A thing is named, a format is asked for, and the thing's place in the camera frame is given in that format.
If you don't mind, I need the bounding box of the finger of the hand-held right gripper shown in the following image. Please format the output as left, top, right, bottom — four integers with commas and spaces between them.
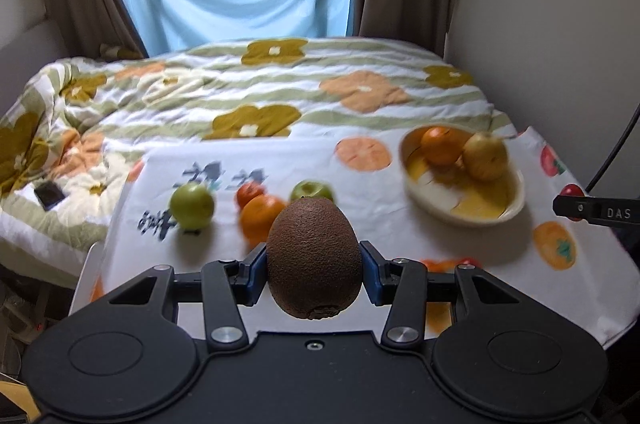
552, 194, 640, 225

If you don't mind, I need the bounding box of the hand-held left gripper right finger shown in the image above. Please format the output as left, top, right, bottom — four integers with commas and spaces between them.
359, 240, 532, 349

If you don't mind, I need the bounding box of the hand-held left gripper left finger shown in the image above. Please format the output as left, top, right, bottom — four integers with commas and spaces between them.
90, 244, 269, 352

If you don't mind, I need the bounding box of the large orange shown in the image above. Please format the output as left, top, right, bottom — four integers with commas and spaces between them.
419, 126, 471, 168
240, 195, 288, 249

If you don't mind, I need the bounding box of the brown kiwi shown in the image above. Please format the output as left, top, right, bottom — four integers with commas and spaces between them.
266, 197, 363, 320

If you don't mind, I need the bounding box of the green apple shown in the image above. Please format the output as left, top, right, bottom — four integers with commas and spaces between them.
290, 180, 335, 205
169, 183, 216, 231

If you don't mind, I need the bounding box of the cream ceramic bowl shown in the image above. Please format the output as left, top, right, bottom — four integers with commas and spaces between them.
398, 124, 526, 229

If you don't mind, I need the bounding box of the fruit print tablecloth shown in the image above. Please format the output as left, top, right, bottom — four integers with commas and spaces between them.
90, 126, 632, 351

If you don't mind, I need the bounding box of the yellow pear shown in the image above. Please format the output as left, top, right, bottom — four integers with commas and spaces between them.
462, 131, 509, 182

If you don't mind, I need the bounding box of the white table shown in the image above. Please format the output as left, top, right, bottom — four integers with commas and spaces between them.
70, 241, 104, 320

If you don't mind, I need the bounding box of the floral blanket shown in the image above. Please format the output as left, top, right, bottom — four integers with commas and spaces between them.
0, 36, 518, 289

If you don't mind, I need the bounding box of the black phone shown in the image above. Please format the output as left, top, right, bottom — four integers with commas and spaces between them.
34, 183, 67, 211

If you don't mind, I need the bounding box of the floral pillow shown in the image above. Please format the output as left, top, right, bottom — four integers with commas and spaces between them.
99, 44, 144, 60

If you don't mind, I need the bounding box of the white bed headboard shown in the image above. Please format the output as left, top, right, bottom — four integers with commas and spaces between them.
0, 16, 71, 109

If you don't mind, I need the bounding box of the black cable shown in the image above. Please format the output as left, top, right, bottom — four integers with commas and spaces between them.
584, 101, 640, 195

